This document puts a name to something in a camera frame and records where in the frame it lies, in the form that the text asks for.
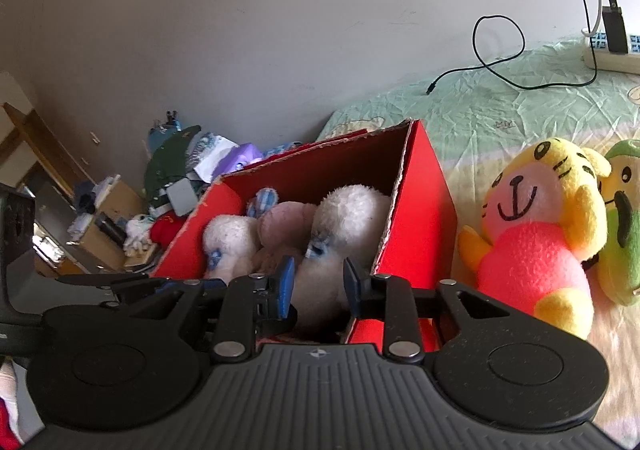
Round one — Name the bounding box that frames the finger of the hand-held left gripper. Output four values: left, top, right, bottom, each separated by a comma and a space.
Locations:
56, 275, 228, 305

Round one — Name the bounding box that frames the blue checked towel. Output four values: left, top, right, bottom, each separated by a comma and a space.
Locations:
262, 142, 303, 161

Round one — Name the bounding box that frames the purple tissue pack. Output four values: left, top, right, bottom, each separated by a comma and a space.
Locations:
212, 143, 263, 181

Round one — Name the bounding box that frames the yellow tiger plush toy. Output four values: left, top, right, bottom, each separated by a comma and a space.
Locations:
457, 137, 613, 341

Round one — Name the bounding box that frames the dark green cloth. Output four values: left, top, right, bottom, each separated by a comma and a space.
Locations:
144, 126, 202, 193

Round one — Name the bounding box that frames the wooden furniture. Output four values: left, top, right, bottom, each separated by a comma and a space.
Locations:
0, 102, 98, 203

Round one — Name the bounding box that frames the red cardboard box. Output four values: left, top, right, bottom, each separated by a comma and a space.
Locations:
149, 119, 458, 356

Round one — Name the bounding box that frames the white square box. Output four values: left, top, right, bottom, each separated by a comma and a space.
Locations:
166, 179, 199, 217

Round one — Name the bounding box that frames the green plush toy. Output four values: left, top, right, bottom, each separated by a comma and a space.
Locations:
597, 139, 640, 307

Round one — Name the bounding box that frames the black charger adapter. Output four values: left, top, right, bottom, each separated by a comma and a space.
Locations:
601, 0, 630, 54

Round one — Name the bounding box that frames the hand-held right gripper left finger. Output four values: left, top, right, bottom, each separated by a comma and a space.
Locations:
132, 256, 297, 364

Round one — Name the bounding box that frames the large white plush rabbit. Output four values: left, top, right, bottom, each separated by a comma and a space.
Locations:
290, 185, 393, 331

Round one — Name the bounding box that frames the white power strip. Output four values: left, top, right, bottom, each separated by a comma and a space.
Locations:
582, 27, 640, 75

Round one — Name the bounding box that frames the white tangled bundle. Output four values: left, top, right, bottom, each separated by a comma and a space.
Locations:
122, 214, 153, 251

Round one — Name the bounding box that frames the red plush item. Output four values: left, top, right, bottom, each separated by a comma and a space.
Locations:
149, 212, 183, 248

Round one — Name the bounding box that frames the small white plush rabbit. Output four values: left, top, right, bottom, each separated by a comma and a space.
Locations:
202, 187, 278, 281

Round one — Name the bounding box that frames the black bottle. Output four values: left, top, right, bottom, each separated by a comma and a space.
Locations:
95, 211, 128, 243

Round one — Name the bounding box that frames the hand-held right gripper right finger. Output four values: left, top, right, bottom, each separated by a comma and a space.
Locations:
342, 257, 508, 363

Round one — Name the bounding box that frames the black charger cable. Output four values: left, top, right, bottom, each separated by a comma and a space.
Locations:
425, 0, 618, 95

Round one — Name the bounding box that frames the pink plush bear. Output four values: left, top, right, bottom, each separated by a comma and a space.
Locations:
252, 201, 321, 275

